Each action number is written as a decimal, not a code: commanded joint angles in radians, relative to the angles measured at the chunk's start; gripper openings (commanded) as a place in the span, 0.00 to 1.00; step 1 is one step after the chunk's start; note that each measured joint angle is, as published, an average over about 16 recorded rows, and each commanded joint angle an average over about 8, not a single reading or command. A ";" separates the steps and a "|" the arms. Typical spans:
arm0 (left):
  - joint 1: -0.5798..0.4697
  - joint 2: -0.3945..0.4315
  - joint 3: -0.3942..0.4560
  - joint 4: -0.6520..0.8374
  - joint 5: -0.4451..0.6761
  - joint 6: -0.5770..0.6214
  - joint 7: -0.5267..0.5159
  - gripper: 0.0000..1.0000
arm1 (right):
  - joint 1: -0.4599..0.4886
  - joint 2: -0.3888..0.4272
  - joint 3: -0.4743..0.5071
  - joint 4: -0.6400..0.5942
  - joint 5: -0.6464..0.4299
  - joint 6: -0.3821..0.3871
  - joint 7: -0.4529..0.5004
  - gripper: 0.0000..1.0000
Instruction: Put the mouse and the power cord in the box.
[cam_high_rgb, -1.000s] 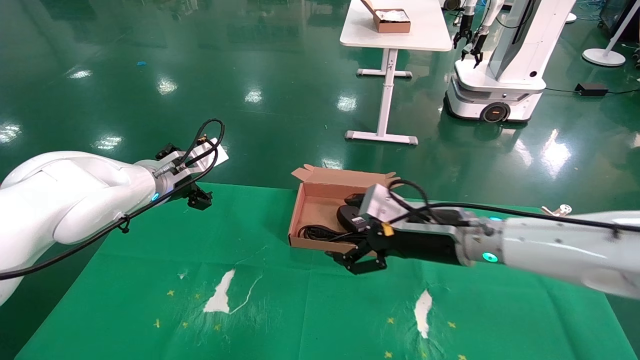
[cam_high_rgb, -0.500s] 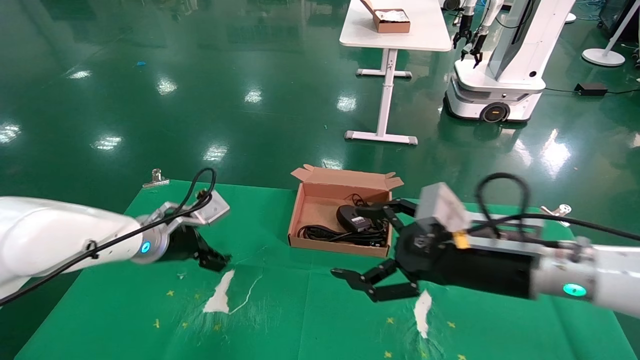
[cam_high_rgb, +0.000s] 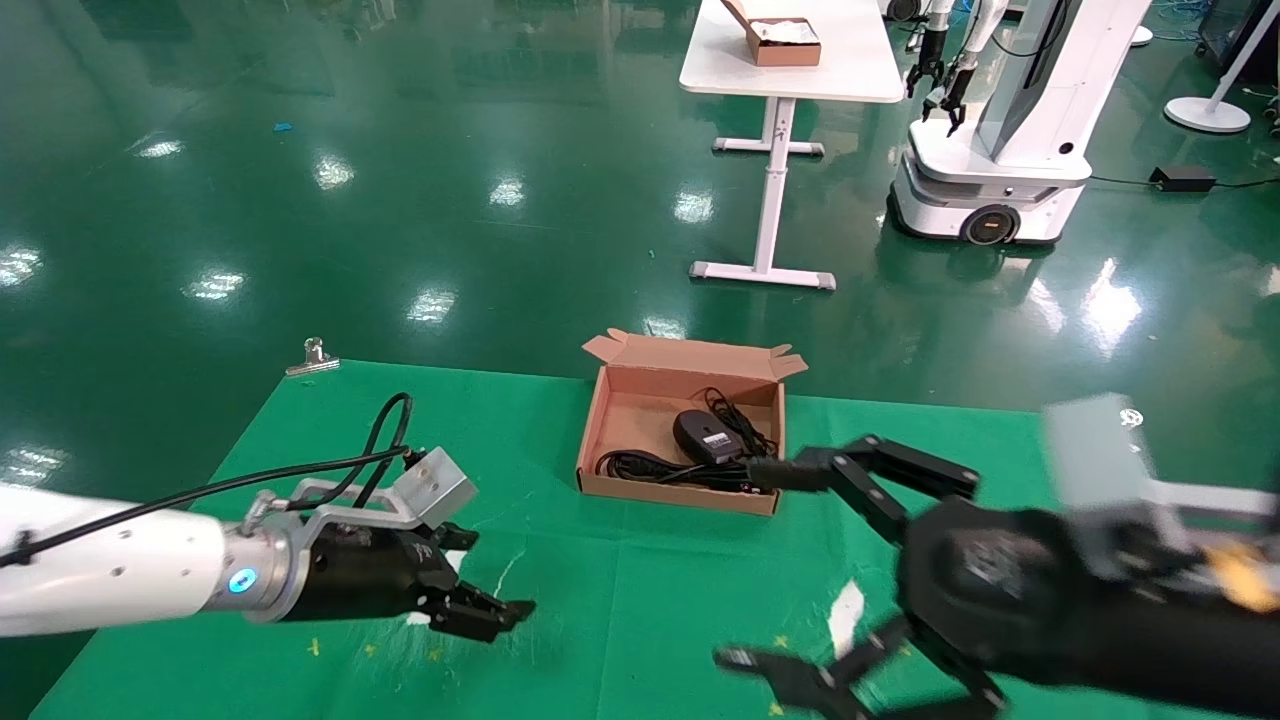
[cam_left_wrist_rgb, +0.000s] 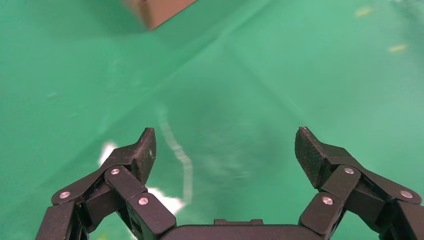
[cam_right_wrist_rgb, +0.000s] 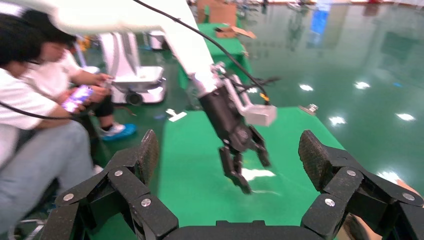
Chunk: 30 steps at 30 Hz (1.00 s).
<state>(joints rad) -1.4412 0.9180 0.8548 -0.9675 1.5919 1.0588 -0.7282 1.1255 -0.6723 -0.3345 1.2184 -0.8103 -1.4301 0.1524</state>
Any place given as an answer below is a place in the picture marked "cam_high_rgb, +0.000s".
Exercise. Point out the open brown cardboard box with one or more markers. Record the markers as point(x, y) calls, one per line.
point(640, 420)

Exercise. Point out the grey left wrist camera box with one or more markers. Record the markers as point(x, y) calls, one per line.
point(435, 490)

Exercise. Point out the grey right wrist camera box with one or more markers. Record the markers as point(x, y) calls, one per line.
point(1090, 450)

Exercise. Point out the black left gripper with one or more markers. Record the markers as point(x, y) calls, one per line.
point(360, 575)

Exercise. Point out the white packing material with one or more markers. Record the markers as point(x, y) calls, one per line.
point(785, 30)

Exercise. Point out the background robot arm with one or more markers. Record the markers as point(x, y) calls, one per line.
point(957, 92)
point(927, 70)

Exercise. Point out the green table cloth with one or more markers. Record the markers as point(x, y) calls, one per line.
point(620, 600)

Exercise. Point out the small brown cardboard box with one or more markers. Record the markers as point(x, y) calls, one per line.
point(790, 50)

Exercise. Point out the white pedestal table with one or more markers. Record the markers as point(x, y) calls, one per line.
point(800, 75)

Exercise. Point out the white wheeled background robot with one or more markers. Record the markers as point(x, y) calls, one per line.
point(1000, 170)

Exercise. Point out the white stand base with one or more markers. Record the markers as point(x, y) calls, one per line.
point(1205, 115)

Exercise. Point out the black equipment case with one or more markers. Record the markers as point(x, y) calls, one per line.
point(1225, 30)

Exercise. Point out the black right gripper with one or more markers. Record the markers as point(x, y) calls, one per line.
point(990, 590)

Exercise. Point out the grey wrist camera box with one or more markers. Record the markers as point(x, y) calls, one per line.
point(435, 490)
point(1090, 450)

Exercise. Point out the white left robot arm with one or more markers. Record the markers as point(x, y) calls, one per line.
point(110, 575)

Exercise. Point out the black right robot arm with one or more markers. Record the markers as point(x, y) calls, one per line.
point(1180, 650)

